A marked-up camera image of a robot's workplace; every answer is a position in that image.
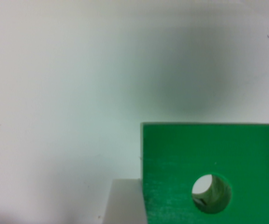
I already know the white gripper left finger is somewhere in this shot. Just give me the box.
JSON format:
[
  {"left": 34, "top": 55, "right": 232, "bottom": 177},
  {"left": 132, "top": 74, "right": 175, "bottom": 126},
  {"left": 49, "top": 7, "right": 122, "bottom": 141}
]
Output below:
[{"left": 103, "top": 179, "right": 148, "bottom": 224}]

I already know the green square block with hole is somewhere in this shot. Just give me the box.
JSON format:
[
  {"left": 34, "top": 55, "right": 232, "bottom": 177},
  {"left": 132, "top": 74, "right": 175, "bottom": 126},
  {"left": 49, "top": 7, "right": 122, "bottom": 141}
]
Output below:
[{"left": 142, "top": 123, "right": 269, "bottom": 224}]

